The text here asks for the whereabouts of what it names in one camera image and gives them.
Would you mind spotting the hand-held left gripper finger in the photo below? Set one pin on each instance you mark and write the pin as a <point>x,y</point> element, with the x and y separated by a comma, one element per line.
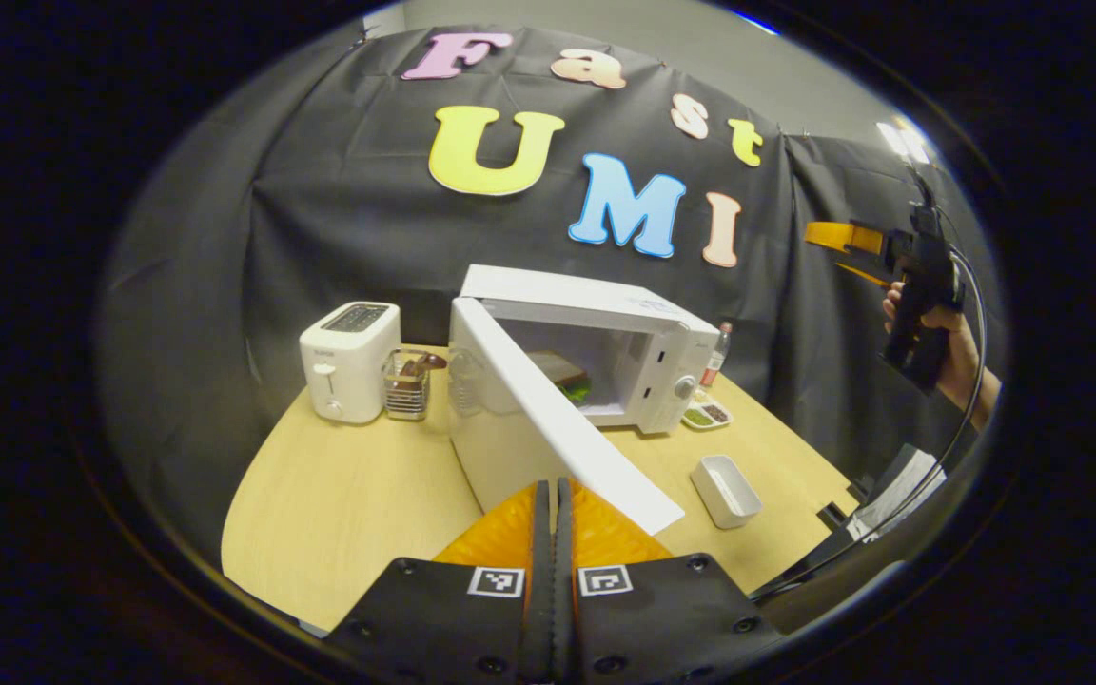
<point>541,533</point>
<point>564,533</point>

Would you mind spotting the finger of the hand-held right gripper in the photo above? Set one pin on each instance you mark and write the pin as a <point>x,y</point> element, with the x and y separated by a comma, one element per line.
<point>867,276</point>
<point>843,236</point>

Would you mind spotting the lettuce sandwich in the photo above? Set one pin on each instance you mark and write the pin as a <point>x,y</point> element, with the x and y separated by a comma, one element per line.
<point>562,376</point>

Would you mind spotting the white microwave oven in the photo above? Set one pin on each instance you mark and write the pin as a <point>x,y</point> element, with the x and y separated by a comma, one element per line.
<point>596,300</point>

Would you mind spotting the small ceiling light panel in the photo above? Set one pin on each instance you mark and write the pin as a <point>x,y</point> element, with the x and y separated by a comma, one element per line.
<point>900,141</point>

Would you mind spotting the white rectangular tray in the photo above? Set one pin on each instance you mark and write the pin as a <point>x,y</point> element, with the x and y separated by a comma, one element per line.
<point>724,490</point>

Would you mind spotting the clear water bottle red label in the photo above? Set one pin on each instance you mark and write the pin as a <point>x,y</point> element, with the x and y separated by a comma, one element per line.
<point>716,357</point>

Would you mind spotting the white divided dish with beans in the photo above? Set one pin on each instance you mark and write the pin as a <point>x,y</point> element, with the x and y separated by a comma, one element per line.
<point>705,416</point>

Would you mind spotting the brown utensil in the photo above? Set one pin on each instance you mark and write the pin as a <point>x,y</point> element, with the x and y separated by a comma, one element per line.
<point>424,362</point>

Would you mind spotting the dark stand with white sheet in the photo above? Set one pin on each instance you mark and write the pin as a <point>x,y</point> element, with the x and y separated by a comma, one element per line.
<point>900,490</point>

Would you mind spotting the white toaster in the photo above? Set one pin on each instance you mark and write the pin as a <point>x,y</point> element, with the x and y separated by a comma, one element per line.
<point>348,371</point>

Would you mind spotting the black backdrop cloth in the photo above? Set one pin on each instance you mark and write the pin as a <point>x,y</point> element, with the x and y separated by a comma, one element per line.
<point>320,238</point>

